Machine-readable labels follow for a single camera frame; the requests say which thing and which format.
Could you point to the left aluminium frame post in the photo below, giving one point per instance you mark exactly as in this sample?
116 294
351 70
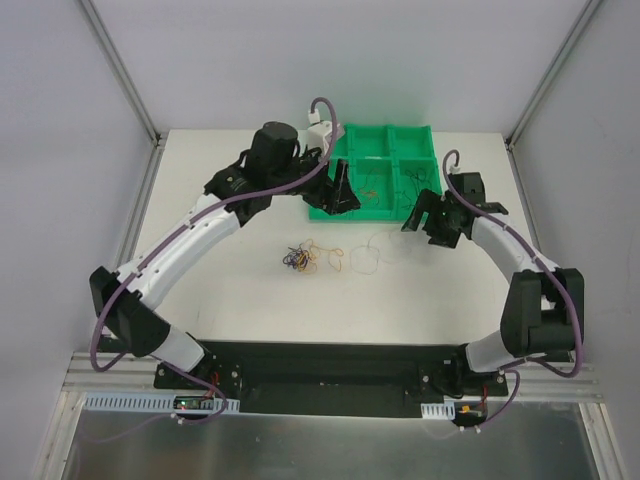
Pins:
118 68

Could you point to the aluminium frame post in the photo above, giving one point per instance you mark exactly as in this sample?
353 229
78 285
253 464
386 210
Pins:
570 42
118 68

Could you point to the green six-compartment bin tray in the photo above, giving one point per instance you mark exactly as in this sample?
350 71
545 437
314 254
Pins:
388 167

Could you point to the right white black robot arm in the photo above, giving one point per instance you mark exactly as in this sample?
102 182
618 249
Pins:
542 320

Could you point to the left white cable duct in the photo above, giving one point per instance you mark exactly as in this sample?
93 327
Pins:
159 403

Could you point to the right aluminium frame post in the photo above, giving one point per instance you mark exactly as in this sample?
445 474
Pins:
570 42

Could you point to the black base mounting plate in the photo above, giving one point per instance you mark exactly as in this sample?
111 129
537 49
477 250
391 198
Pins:
388 381

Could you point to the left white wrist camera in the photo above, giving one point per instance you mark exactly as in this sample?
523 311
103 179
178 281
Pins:
319 133

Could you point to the white cable duct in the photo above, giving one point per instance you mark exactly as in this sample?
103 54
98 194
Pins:
438 411
159 403

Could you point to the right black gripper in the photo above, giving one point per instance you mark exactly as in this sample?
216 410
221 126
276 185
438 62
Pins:
433 220

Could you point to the right white cable duct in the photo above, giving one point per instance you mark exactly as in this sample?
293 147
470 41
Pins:
438 411

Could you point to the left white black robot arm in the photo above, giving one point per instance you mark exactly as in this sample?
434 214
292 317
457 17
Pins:
277 163

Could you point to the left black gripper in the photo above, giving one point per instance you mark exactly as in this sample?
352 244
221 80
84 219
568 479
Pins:
323 188

